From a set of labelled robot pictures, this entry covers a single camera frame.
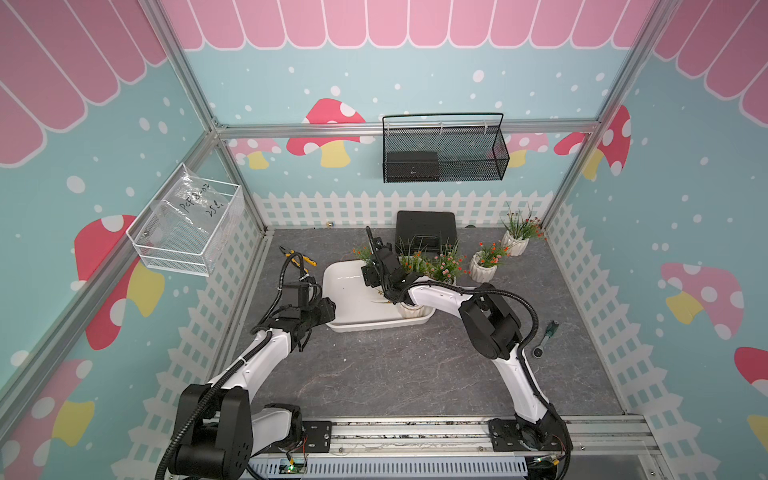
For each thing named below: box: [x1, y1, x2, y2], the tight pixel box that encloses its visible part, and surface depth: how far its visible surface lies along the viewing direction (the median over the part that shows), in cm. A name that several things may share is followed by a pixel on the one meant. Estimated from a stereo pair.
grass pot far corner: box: [501, 202, 548, 256], surface depth 110 cm
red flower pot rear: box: [469, 241, 511, 283], surface depth 102 cm
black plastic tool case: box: [395, 210, 458, 254], surface depth 118 cm
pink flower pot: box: [429, 240, 472, 286], surface depth 92 cm
